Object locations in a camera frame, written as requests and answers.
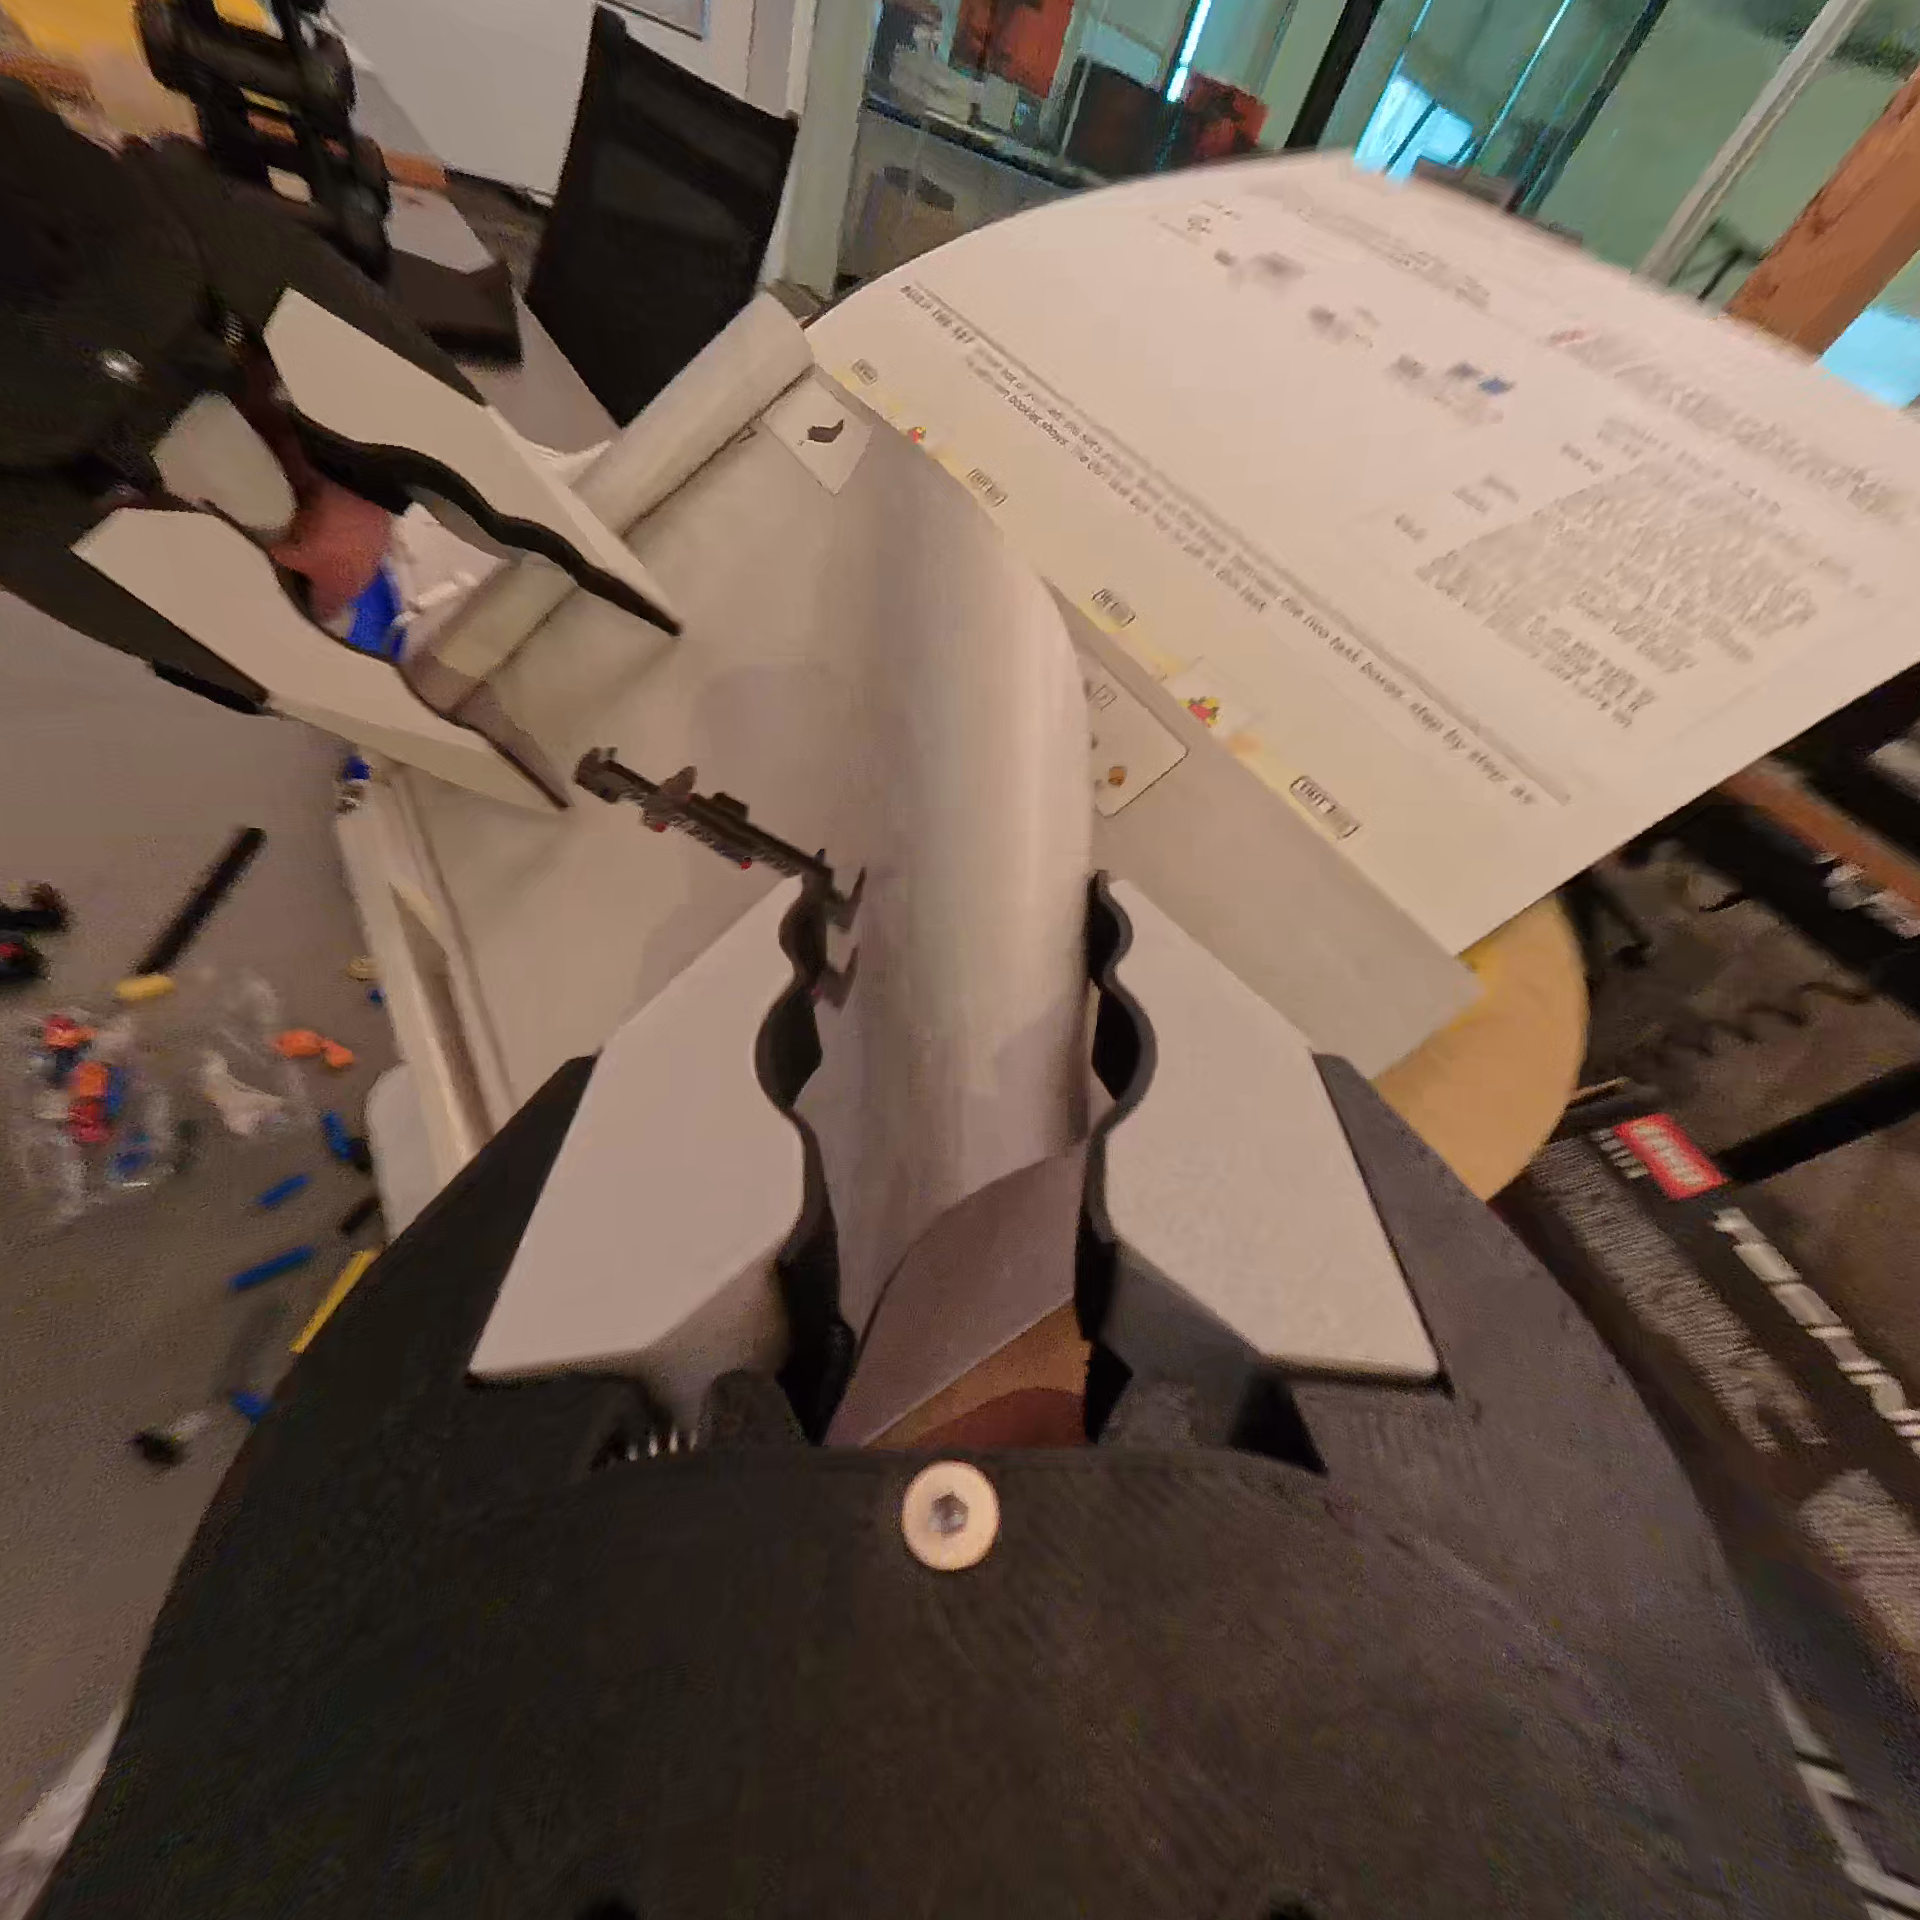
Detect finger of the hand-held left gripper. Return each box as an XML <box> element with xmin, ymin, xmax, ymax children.
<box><xmin>262</xmin><ymin>285</ymin><xmax>688</xmax><ymax>640</ymax></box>
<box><xmin>68</xmin><ymin>503</ymin><xmax>579</xmax><ymax>819</ymax></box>

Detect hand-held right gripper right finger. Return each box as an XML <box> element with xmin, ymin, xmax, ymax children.
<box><xmin>1077</xmin><ymin>871</ymin><xmax>1445</xmax><ymax>1449</ymax></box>

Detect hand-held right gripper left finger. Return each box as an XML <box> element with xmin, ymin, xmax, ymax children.
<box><xmin>469</xmin><ymin>879</ymin><xmax>863</xmax><ymax>1445</ymax></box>

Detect white instruction booklet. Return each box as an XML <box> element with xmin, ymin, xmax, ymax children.
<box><xmin>398</xmin><ymin>292</ymin><xmax>1490</xmax><ymax>1449</ymax></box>

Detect long black lego beam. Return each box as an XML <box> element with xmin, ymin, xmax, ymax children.
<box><xmin>135</xmin><ymin>826</ymin><xmax>269</xmax><ymax>977</ymax></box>

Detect yellow lego axle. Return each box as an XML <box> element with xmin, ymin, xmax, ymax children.
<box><xmin>292</xmin><ymin>1248</ymin><xmax>376</xmax><ymax>1353</ymax></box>

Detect clear bag small lego parts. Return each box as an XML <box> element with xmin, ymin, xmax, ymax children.
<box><xmin>0</xmin><ymin>968</ymin><xmax>360</xmax><ymax>1220</ymax></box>

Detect black lego set box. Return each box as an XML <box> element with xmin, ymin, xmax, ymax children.
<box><xmin>1499</xmin><ymin>1103</ymin><xmax>1920</xmax><ymax>1920</ymax></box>

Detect person's left hand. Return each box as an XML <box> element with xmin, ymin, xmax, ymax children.
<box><xmin>280</xmin><ymin>485</ymin><xmax>410</xmax><ymax>619</ymax></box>

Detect black dumbbell rack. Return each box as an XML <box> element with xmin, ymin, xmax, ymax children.
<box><xmin>135</xmin><ymin>0</ymin><xmax>392</xmax><ymax>281</ymax></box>

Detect black monitor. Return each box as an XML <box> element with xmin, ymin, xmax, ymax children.
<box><xmin>525</xmin><ymin>7</ymin><xmax>799</xmax><ymax>431</ymax></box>

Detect white printed paper sheet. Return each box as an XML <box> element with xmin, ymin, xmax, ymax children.
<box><xmin>807</xmin><ymin>151</ymin><xmax>1920</xmax><ymax>957</ymax></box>

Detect wooden post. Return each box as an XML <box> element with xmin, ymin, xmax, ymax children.
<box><xmin>1725</xmin><ymin>76</ymin><xmax>1920</xmax><ymax>357</ymax></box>

